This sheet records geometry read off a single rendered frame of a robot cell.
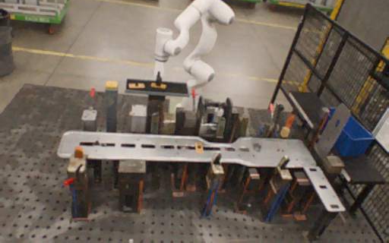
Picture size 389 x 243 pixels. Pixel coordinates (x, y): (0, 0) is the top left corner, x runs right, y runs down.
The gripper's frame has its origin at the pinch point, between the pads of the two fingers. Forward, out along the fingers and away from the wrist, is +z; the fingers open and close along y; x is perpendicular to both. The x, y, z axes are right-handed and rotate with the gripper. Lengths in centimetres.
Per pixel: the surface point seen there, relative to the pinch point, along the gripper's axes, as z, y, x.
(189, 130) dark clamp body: 20.0, 15.3, 22.6
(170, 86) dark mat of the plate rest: 2.8, -2.3, 7.0
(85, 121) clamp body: 13.9, 29.4, -32.9
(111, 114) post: 22.3, 9.1, -25.0
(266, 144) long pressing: 19, 18, 68
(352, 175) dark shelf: 16, 36, 112
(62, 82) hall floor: 119, -162, -134
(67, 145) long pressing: 19, 44, -37
